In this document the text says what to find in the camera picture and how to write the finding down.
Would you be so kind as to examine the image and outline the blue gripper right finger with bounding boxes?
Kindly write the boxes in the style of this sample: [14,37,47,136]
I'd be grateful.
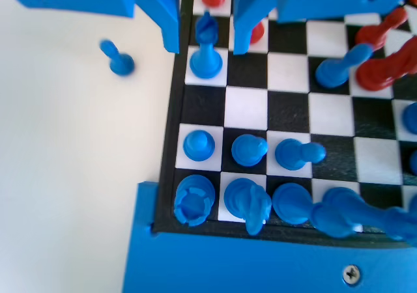
[233,0,278,55]

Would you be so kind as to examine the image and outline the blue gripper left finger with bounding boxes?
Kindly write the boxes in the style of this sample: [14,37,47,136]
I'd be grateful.
[135,0,180,53]

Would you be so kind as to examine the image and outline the blue chess bishop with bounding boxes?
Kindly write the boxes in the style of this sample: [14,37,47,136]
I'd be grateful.
[402,101,417,135]
[272,182,315,225]
[189,10,224,80]

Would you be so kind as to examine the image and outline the blue chess pawn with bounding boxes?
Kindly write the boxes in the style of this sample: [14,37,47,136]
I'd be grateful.
[274,139,326,172]
[315,43,374,89]
[99,39,135,77]
[182,129,216,162]
[231,134,269,167]

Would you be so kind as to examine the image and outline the red chess bishop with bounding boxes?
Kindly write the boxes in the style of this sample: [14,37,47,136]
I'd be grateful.
[355,37,417,92]

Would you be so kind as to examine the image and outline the blue chess knight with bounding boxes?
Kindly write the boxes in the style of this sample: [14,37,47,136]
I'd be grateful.
[223,178,272,236]

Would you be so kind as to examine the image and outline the blue chess rook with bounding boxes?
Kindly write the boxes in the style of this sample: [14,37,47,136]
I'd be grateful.
[173,174,216,228]

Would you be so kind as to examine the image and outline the blue chess queen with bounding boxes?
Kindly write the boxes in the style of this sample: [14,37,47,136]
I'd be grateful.
[312,187,417,242]

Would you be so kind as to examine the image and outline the black and white chessboard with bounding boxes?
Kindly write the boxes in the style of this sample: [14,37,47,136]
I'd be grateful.
[152,0,417,242]

